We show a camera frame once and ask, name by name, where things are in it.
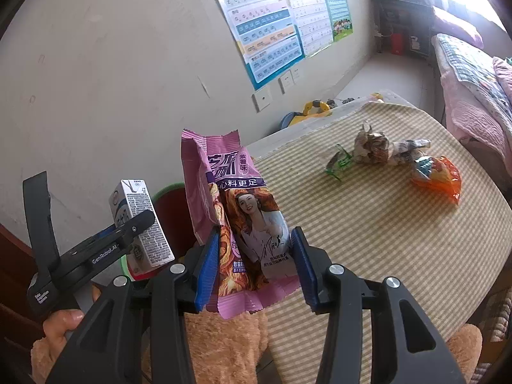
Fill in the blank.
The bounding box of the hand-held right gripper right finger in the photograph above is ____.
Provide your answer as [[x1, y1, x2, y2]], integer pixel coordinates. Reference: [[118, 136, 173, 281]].
[[290, 227, 468, 384]]

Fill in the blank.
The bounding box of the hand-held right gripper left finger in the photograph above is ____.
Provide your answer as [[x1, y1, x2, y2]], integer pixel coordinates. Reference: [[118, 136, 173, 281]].
[[50, 225, 221, 384]]

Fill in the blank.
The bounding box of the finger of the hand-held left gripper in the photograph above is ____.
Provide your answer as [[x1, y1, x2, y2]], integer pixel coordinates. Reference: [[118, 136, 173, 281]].
[[82, 225, 121, 249], [114, 209, 156, 249]]

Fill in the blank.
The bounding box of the white milk carton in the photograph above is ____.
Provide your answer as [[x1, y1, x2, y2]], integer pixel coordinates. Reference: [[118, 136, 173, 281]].
[[109, 179, 175, 268]]

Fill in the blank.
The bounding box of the green bin with red inside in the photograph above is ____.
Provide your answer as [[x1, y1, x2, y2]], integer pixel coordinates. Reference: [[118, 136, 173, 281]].
[[119, 183, 201, 283]]

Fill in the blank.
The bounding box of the purple snack bag portrait print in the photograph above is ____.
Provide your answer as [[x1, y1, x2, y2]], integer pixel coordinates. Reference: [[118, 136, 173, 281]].
[[181, 129, 301, 320]]

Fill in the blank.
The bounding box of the person's left hand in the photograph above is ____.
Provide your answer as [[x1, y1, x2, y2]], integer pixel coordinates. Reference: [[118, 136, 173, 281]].
[[42, 286, 102, 340]]

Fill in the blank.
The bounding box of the dark wooden cabinet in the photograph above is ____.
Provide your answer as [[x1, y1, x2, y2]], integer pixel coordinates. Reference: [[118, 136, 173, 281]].
[[0, 224, 44, 353]]

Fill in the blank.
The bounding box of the striped woven table mat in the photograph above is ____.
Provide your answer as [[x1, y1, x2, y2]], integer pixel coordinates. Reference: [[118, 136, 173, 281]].
[[218, 101, 505, 384]]

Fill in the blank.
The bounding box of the brown plush toy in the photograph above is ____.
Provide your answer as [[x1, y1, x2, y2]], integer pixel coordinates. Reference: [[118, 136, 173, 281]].
[[31, 310, 483, 384]]

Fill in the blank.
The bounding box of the green candy wrapper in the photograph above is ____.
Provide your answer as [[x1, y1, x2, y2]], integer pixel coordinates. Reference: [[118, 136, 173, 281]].
[[325, 144, 355, 182]]

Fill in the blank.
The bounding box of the crumpled brown white wrapper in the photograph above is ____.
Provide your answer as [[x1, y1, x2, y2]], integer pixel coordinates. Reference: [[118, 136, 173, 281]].
[[354, 123, 390, 165]]

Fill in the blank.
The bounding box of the crumpled white printed wrapper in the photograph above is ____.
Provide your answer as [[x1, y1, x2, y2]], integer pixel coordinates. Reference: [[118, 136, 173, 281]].
[[388, 139, 432, 166]]

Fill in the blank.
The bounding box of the yellow toy car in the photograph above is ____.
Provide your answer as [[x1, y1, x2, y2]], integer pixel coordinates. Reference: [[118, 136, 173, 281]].
[[289, 99, 332, 126]]

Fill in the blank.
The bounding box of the orange snack wrapper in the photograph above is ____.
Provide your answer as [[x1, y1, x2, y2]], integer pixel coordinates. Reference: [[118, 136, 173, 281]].
[[410, 155, 462, 205]]

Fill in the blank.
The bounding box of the pink bed blanket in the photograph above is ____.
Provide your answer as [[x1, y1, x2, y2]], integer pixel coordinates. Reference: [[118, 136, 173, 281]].
[[440, 44, 512, 156]]

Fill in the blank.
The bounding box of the plaid quilt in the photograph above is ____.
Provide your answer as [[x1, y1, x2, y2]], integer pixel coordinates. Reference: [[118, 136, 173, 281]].
[[436, 34, 512, 121]]

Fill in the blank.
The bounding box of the dark bedside shelf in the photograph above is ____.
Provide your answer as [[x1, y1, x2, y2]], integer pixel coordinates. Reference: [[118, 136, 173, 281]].
[[369, 0, 435, 59]]

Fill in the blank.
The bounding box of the purple pillow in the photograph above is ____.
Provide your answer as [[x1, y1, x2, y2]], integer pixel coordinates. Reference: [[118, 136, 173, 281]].
[[433, 6, 484, 49]]

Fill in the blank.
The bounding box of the large white wall socket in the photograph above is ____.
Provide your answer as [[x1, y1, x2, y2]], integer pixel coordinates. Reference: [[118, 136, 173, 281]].
[[252, 88, 273, 113]]

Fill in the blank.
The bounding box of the blue wall poster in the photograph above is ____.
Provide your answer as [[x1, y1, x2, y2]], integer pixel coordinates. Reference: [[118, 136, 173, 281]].
[[200, 0, 305, 91]]

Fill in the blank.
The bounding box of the white wall poster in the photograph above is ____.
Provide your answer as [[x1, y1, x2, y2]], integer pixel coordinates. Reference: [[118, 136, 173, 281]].
[[276, 0, 334, 57]]

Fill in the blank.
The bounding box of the green wall poster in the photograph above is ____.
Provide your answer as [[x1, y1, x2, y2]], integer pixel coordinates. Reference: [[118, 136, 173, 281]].
[[316, 0, 354, 43]]

